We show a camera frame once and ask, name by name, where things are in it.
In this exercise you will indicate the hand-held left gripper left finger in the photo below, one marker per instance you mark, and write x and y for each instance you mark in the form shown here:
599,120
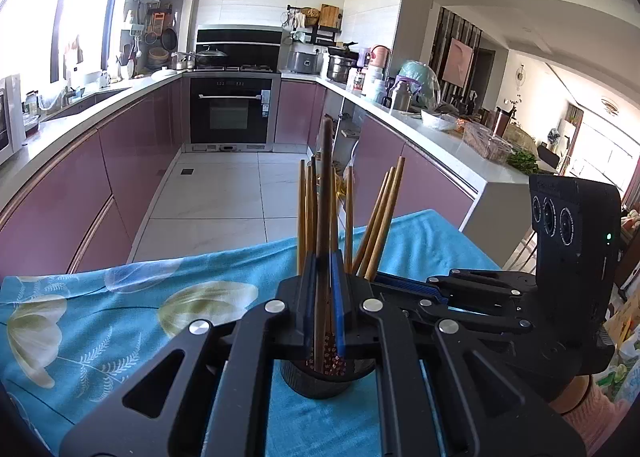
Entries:
310,307

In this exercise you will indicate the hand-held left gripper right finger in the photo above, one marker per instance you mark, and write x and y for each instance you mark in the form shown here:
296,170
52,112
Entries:
339,307

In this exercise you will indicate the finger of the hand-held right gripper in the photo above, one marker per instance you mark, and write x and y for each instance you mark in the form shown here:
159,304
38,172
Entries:
475,312
480,282

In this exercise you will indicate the black mesh utensil holder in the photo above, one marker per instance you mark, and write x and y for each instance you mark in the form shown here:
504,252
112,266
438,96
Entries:
325,387

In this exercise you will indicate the bunch of wooden chopsticks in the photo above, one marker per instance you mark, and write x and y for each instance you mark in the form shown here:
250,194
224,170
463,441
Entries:
302,217

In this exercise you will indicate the dark brown chopstick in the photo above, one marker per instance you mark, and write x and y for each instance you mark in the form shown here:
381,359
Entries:
325,187

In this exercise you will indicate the person's right forearm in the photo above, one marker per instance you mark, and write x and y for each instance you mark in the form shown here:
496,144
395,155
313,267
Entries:
600,417

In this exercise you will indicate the green leafy vegetables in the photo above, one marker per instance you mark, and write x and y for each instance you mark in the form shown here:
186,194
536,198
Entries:
523,162

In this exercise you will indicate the pink base cabinets with clutter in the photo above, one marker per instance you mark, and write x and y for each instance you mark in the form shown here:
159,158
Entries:
410,162

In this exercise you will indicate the clear plastic container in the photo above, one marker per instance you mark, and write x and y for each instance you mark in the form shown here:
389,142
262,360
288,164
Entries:
487,143

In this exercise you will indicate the dark steel tumbler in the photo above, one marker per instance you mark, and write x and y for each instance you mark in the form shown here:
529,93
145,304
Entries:
503,123

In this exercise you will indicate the white bowl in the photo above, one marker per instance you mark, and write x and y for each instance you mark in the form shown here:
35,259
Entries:
439,121

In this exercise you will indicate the round ceiling lamp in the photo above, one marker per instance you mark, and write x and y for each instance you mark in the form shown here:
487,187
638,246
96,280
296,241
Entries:
610,105

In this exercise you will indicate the blue floral tablecloth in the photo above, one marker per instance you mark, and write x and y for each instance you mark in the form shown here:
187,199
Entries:
125,337

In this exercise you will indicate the steel thermos jug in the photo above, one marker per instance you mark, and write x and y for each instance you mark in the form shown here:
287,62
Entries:
401,96

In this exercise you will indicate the green mesh food cover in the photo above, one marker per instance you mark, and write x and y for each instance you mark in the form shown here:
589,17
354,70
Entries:
422,82

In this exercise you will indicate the black built-in oven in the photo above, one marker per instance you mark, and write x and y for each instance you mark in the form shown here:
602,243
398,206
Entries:
230,112

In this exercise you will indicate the stainless steel stock pot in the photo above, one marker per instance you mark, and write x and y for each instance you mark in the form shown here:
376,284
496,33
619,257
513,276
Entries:
341,68

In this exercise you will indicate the silver rice cooker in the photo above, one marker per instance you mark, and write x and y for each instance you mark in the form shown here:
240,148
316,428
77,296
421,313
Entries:
305,63

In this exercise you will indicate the pink electric kettle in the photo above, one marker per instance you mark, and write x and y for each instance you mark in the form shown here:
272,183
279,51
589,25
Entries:
379,56

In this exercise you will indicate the dark slatted room divider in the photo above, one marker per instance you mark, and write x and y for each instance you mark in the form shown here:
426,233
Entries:
439,37

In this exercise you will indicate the pink base cabinets with sink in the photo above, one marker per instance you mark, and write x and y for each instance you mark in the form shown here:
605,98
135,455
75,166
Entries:
100,172

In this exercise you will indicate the black wok with lid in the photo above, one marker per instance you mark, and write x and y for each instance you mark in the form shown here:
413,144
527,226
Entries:
211,58

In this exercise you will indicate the white round lid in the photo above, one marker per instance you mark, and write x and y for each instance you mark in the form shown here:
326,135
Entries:
164,75

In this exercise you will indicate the black range hood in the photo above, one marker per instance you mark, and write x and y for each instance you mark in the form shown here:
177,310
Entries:
240,37

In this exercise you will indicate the wooden cutting board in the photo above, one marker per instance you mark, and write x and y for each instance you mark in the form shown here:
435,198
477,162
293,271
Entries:
329,15

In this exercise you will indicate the hanging black frying pan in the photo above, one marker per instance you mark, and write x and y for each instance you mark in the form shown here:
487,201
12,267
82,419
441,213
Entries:
169,38

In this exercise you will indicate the orange hanging grater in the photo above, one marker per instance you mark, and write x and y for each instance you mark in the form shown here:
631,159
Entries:
158,23

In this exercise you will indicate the white microwave oven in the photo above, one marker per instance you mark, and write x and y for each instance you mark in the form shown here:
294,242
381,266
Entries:
12,122

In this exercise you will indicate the large kitchen window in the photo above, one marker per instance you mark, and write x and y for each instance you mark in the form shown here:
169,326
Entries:
30,22

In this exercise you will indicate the wall clock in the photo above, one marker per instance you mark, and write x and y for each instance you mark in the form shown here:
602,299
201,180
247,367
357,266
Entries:
520,76

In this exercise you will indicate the pink wall picture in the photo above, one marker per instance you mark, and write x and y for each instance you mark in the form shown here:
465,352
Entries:
459,62

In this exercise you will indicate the black wall rack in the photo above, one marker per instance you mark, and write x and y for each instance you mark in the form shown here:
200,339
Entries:
325,36

